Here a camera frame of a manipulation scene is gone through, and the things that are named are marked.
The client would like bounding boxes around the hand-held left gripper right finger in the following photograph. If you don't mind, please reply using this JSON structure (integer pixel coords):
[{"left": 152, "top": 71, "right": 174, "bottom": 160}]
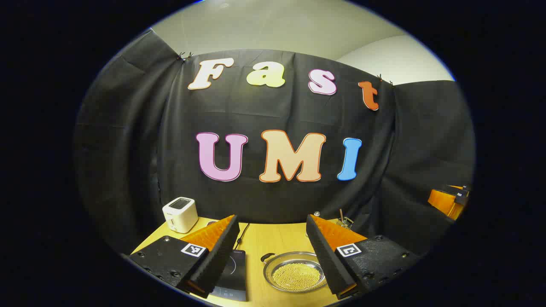
[{"left": 306, "top": 214, "right": 423, "bottom": 300}]

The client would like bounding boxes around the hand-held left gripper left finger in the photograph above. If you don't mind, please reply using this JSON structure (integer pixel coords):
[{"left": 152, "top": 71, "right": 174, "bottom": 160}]
[{"left": 128, "top": 214, "right": 240, "bottom": 299}]

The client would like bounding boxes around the black induction cooktop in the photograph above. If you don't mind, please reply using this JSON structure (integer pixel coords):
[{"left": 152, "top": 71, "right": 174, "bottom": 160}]
[{"left": 209, "top": 249, "right": 247, "bottom": 302}]

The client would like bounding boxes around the steel pot with black handles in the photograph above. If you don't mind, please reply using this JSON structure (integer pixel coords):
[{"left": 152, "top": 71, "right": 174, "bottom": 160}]
[{"left": 261, "top": 251, "right": 329, "bottom": 293}]

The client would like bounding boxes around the white toaster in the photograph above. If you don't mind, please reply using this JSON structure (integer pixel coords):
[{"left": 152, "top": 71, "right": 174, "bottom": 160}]
[{"left": 162, "top": 197, "right": 199, "bottom": 234}]

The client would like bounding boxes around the black power cable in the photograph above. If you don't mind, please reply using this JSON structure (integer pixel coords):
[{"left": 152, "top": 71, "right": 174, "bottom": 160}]
[{"left": 234, "top": 223, "right": 250, "bottom": 251}]

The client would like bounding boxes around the wire mesh basket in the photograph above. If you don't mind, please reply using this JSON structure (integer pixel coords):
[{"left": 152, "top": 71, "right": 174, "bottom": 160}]
[{"left": 337, "top": 209, "right": 354, "bottom": 229}]

